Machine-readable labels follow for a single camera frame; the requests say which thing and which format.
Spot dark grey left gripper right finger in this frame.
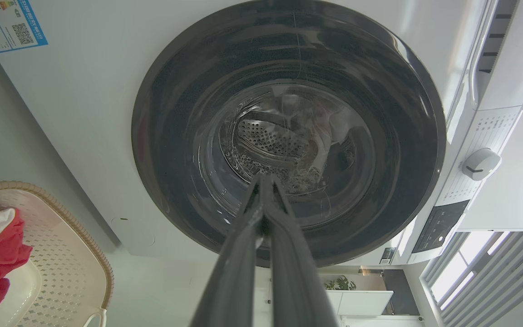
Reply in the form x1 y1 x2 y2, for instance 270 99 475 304
260 173 338 327

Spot white detergent drawer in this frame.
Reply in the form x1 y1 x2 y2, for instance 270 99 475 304
468 0 523 111

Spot white program dial knob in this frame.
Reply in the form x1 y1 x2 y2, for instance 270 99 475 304
461 148 502 182

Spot black touch control panel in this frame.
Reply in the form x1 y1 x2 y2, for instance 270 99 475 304
412 200 470 254

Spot grey window blinds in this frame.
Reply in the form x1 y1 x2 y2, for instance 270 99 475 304
419 231 523 327

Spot beige perforated laundry basket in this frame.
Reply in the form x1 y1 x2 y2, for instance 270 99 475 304
0 181 114 327

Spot dark round washing machine door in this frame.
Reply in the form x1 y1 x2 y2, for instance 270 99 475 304
131 0 447 268

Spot green potted plant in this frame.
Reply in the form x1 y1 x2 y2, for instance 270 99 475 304
324 275 357 291

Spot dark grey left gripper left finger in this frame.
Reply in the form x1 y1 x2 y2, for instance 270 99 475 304
190 173 265 327

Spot blue energy label sticker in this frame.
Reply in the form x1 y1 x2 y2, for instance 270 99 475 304
0 0 49 54

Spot white Hisense washing machine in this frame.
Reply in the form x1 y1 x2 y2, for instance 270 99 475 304
0 0 523 267

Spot white cabinet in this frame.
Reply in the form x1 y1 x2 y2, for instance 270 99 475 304
326 290 424 327

